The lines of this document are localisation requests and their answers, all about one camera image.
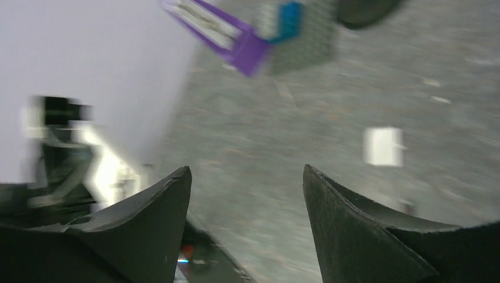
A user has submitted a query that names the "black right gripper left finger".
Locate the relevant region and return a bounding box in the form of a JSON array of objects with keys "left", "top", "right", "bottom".
[{"left": 1, "top": 166, "right": 192, "bottom": 283}]

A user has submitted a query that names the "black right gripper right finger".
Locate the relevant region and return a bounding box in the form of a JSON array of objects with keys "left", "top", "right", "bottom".
[{"left": 303, "top": 165, "right": 499, "bottom": 283}]

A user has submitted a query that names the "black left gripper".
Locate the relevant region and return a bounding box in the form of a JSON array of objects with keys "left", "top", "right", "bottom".
[{"left": 1, "top": 137, "right": 96, "bottom": 227}]

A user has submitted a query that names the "white remote control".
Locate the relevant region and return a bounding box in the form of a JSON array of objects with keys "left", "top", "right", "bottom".
[{"left": 76, "top": 124, "right": 149, "bottom": 209}]

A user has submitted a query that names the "white battery compartment cover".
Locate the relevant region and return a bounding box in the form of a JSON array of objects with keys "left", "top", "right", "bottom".
[{"left": 363, "top": 127, "right": 406, "bottom": 167}]

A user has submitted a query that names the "grey lego baseplate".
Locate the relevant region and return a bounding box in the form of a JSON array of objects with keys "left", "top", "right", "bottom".
[{"left": 269, "top": 1, "right": 337, "bottom": 75}]

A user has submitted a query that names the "purple holder stand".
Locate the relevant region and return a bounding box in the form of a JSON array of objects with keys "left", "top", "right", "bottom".
[{"left": 160, "top": 0, "right": 271, "bottom": 77}]

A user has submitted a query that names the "black microphone stand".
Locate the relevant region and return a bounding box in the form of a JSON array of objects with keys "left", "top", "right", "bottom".
[{"left": 335, "top": 0, "right": 404, "bottom": 30}]

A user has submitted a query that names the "blue lego brick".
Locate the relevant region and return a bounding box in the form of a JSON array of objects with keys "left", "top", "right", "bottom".
[{"left": 267, "top": 1, "right": 304, "bottom": 44}]

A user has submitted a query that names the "grey lego brick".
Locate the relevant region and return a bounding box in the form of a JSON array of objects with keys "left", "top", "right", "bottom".
[{"left": 254, "top": 1, "right": 279, "bottom": 40}]

